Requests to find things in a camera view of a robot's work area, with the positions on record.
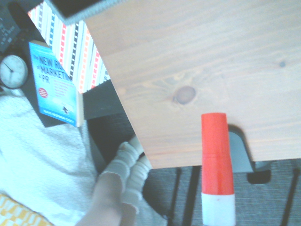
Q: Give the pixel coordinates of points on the red capped white marker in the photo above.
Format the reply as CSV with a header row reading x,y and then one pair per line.
x,y
217,164

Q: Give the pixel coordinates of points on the grey felt desk holder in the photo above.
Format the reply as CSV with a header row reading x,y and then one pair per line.
x,y
77,9

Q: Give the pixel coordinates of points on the black side table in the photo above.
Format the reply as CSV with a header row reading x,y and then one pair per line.
x,y
100,103

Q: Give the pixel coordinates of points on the white ribbed sock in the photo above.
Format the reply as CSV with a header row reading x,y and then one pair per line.
x,y
138,174
120,160

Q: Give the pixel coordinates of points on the striped paper box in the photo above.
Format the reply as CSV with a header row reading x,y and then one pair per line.
x,y
77,54

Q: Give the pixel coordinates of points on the black headphone hanger clamp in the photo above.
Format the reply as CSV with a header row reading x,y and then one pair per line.
x,y
240,150

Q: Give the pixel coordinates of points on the blue marketing book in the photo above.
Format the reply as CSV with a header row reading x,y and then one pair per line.
x,y
55,82

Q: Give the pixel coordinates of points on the white textured blanket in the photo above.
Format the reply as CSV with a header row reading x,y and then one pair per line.
x,y
42,160

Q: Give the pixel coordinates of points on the round white alarm clock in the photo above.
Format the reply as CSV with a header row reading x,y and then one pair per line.
x,y
13,71

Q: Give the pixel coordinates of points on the yellow patterned pillow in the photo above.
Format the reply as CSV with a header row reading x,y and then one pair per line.
x,y
18,212

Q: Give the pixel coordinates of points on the dark keyboard device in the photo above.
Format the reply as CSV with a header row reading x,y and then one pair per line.
x,y
7,30

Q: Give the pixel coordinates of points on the wooden desk with black frame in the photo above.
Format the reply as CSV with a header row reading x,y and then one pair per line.
x,y
188,47

